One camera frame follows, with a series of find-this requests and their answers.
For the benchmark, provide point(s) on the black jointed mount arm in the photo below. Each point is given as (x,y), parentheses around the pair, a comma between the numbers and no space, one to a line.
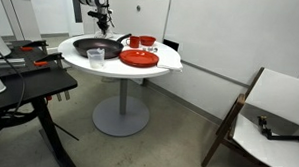
(271,134)

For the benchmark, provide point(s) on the red mug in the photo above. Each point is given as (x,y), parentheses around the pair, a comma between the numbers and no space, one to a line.
(134,42)

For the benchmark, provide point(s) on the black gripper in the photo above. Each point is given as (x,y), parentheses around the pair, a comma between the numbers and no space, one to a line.
(103,20)

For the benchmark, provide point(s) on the black workbench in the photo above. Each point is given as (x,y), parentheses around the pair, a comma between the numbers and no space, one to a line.
(39,83)

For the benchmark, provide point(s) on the aluminium profile rail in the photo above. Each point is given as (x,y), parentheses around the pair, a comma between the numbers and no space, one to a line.
(10,61)

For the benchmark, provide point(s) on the round grey wall fitting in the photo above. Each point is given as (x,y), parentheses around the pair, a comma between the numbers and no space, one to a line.
(138,8)

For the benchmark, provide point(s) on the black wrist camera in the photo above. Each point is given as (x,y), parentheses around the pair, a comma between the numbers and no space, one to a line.
(92,14)

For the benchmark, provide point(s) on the black rectangular box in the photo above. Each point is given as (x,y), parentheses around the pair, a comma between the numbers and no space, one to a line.
(172,45)

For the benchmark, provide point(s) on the clear plastic measuring cup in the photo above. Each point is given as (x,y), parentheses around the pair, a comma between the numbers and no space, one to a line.
(96,60)

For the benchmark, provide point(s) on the small metal measuring spoons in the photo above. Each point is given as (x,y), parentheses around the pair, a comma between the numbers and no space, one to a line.
(150,49)

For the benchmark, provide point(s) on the dark narrow door window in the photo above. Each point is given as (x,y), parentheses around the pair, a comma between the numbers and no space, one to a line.
(77,14)

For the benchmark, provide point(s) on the black frying pan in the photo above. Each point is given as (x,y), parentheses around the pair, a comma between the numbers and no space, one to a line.
(97,46)

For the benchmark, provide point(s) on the red plate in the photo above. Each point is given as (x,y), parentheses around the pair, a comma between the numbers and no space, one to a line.
(138,58)

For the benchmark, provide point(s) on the plain white folded cloth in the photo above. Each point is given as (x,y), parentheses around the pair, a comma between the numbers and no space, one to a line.
(170,61)

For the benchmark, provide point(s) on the wooden chair with white panels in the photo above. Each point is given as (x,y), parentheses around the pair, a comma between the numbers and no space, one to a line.
(272,98)

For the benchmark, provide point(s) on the round white pedestal table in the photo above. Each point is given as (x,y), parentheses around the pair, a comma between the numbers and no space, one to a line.
(121,116)

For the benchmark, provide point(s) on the red bowl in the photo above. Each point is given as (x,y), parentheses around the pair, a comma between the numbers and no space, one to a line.
(147,40)

